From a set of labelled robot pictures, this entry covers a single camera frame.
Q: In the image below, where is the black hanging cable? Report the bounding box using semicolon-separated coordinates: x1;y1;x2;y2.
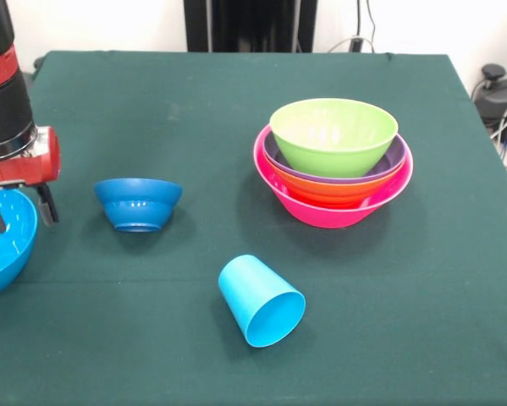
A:
365;0;377;54

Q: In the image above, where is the large orange bowl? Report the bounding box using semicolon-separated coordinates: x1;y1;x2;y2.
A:
264;156;408;209

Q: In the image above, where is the pink bowl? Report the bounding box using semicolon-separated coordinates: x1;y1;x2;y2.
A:
253;124;415;229

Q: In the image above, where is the lime green bowl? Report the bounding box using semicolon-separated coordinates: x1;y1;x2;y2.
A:
269;97;400;178

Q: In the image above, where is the light blue cup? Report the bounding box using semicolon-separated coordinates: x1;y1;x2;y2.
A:
218;254;307;348

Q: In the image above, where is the dark green table cloth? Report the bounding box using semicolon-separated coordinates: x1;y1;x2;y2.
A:
0;50;507;406

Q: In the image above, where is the light blue bowl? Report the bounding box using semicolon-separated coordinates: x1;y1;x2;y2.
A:
0;188;39;299

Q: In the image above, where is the purple bowl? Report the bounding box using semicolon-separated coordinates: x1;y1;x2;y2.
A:
263;130;408;184

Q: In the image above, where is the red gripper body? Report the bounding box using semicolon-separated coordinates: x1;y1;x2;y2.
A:
0;125;62;191

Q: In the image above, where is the small dark blue bowl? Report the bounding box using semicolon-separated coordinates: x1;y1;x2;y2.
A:
93;178;184;233

